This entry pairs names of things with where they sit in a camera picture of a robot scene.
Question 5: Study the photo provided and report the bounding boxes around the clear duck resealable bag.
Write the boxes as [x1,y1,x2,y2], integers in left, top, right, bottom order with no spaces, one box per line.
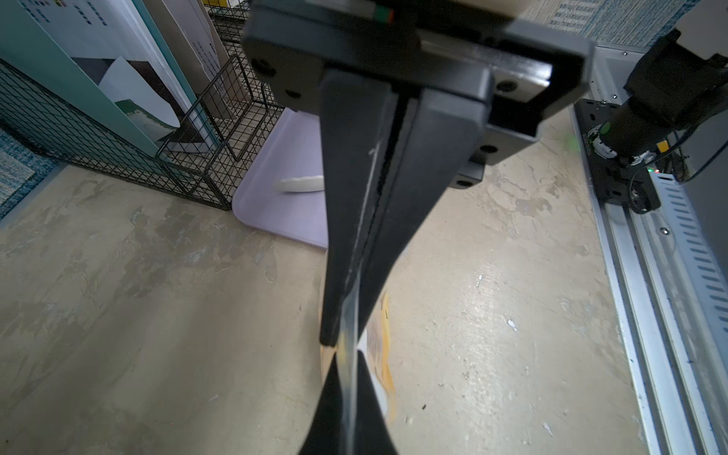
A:
[358,291,396,423]

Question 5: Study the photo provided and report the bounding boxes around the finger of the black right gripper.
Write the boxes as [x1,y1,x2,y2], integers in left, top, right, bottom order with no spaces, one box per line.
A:
[358,89,490,333]
[320,70,397,346]

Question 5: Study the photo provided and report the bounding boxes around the black wire file organizer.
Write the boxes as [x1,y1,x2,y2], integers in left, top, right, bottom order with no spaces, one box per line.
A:
[1,1,282,210]

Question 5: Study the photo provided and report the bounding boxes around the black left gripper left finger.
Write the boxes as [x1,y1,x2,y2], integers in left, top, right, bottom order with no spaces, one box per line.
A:
[299,356,342,455]

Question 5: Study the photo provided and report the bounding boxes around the lilac plastic tray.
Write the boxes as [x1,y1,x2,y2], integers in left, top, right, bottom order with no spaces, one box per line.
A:
[231,109,328,248]

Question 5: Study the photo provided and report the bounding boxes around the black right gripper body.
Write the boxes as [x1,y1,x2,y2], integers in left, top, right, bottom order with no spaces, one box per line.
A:
[241,1,595,189]

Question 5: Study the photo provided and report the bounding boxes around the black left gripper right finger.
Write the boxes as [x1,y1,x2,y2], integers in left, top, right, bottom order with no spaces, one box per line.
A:
[354,351,397,455]

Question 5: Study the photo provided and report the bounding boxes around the white paper sheets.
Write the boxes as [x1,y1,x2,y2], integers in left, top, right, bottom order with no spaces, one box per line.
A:
[20,1,199,144]

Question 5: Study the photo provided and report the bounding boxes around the metal tongs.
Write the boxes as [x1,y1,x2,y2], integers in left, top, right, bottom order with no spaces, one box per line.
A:
[275,176,324,193]

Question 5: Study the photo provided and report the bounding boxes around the green folder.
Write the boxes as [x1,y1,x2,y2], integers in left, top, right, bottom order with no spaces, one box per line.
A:
[1,1,157,157]

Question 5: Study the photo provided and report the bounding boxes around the brown envelope folder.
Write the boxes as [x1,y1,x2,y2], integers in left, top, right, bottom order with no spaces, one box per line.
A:
[144,0,248,119]

